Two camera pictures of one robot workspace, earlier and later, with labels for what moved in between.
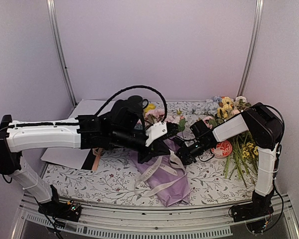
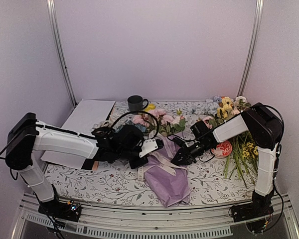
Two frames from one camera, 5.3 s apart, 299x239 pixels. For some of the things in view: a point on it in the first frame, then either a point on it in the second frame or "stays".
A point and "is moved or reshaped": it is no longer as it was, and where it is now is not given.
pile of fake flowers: (242, 154) stays
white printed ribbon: (166, 169) is moved or reshaped
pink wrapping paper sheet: (167, 175) stays
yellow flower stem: (150, 106) stays
